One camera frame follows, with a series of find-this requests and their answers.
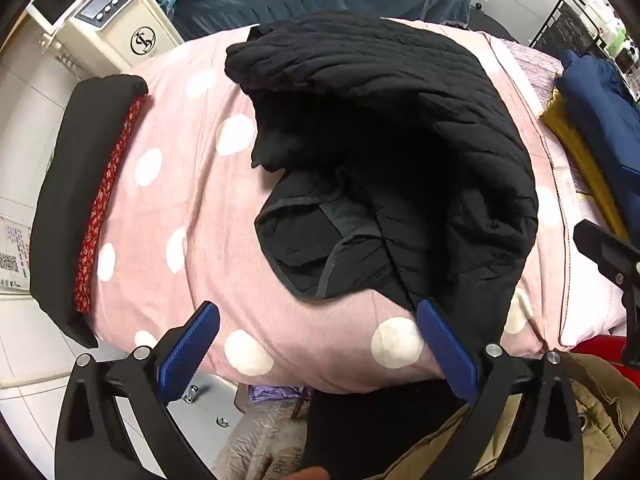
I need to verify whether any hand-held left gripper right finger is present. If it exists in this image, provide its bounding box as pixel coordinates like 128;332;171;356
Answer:
416;297;585;480

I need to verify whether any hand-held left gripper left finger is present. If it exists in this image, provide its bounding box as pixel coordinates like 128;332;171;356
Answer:
54;301;222;480

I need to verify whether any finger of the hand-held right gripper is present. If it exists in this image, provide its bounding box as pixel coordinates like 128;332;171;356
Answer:
572;219;640;321

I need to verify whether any black quilted jacket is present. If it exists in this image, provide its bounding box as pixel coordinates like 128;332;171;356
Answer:
224;10;540;356

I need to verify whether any red object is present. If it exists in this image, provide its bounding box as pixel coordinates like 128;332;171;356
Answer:
562;327;640;361

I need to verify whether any purple cloth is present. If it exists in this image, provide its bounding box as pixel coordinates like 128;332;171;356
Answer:
249;384;303;407

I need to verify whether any dark cloth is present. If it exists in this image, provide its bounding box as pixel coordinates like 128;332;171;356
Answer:
304;380;476;480

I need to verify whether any grey patterned rug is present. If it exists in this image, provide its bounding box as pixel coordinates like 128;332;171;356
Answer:
215;400;307;480

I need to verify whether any yellow folded garment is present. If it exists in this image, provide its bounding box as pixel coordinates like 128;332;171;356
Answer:
540;87;631;241

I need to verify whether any person's khaki clothing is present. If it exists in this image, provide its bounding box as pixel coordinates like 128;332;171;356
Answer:
400;352;636;480

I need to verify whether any navy folded garment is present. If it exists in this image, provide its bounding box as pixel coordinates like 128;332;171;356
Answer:
554;50;640;231

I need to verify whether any pink polka dot blanket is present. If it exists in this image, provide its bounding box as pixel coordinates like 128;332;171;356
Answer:
75;17;626;396

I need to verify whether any black cushion red floral trim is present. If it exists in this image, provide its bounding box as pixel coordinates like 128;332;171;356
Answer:
29;74;150;350

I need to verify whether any green bottle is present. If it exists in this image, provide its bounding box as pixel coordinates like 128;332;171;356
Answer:
607;20;629;52

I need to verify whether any beige appliance with control panel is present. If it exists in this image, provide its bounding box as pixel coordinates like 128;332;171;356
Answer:
25;0;183;73

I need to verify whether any blue grey quilt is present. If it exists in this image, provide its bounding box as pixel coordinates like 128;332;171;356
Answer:
137;0;473;43

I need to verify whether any black wire cart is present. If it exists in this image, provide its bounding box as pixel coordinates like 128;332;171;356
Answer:
529;0;640;101

